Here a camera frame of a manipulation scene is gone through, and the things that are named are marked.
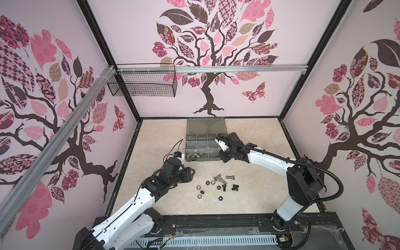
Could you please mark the black wire mesh basket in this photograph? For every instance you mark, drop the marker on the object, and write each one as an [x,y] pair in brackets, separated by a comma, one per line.
[148,79]

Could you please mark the aluminium rail wall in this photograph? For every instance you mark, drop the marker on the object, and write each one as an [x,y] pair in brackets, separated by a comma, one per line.
[20,193]
[215,69]

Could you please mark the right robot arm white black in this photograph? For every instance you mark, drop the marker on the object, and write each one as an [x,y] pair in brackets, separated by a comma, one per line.
[304,182]

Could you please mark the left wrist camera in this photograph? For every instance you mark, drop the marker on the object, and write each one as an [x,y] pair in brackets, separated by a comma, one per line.
[179,155]

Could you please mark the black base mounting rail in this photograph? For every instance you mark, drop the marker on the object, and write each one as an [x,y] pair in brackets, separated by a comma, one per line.
[262,222]

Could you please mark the aluminium rail left wall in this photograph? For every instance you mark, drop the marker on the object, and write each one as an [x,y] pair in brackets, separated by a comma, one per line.
[20,193]

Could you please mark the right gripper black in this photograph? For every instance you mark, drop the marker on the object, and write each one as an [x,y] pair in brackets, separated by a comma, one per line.
[221,154]

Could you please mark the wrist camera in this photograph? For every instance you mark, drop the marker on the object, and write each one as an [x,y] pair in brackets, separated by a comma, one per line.
[179,155]
[222,144]

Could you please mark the aluminium rail back wall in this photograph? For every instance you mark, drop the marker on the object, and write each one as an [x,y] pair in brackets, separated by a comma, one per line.
[215,69]

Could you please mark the white slotted cable duct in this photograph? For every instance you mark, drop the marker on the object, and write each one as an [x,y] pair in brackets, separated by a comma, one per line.
[203,241]

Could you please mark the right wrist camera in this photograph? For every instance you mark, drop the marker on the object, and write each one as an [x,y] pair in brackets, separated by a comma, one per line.
[222,144]

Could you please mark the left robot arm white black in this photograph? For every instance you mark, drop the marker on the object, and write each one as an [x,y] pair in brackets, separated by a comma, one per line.
[137,217]

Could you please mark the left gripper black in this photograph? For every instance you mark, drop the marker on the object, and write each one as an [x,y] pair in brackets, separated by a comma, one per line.
[187,176]

